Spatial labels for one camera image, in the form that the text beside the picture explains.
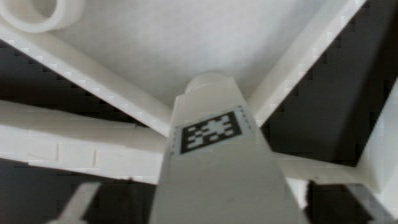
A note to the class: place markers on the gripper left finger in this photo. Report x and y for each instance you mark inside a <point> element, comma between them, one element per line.
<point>108,203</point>

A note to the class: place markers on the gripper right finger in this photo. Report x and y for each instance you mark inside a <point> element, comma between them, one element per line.
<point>341,204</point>

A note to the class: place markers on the white desk leg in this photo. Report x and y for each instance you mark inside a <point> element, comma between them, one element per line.
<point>222,186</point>

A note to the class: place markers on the white desk top tray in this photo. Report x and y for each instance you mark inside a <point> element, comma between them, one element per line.
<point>130,46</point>

